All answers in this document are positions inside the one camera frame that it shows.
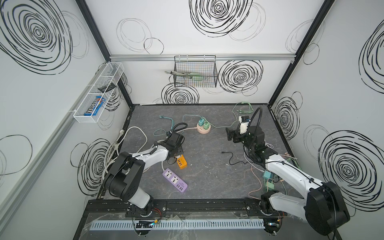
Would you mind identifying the orange power strip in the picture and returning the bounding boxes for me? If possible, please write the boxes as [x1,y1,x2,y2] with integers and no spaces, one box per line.
[176,155,188,170]

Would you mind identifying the round pink power strip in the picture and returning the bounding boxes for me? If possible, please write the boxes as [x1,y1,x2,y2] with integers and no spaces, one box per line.
[197,124,211,135]

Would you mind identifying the black cable with plug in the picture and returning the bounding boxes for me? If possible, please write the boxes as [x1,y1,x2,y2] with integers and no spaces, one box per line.
[220,150,250,166]

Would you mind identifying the teal plug adapter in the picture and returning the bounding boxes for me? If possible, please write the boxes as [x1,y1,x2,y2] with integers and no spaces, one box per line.
[198,118,206,127]

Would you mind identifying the green plug adapter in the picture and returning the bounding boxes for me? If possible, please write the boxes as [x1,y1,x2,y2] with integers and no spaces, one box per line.
[203,122,210,130]

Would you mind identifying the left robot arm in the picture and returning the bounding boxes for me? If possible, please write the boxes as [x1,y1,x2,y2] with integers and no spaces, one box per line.
[102,133,185,215]

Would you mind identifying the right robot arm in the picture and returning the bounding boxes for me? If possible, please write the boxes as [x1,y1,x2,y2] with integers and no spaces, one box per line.
[226,126,351,236]

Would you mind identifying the purple power strip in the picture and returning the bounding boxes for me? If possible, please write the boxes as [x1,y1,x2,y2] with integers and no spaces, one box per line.
[163,169,188,193]

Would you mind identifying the metal tongs in basket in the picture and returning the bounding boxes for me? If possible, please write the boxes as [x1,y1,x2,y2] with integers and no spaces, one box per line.
[165,71,204,82]

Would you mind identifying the blue candy packet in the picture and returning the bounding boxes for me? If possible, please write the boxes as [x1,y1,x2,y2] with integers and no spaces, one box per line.
[84,96,105,116]

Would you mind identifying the black remote control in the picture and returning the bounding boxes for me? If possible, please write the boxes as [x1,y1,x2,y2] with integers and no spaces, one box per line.
[98,83,116,93]

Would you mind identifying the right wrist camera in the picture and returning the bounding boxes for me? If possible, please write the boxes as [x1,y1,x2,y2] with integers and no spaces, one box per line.
[238,116,251,135]

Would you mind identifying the light green cable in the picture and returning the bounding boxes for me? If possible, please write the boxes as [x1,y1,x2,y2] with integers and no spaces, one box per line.
[208,101,256,129]

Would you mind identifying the white power cords bundle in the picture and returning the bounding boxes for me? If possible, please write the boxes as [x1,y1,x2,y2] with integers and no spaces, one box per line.
[101,126,199,185]

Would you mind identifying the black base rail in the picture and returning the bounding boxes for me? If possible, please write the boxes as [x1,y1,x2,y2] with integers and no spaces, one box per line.
[85,198,288,218]

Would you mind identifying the black wire wall basket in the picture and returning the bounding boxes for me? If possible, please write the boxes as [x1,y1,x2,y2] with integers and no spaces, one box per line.
[172,55,219,88]

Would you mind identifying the grey slotted cable duct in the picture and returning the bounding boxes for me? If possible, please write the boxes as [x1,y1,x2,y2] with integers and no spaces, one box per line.
[90,219,265,231]

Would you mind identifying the white wire wall basket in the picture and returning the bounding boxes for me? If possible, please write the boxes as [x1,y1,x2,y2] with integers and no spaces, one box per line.
[73,62,124,124]

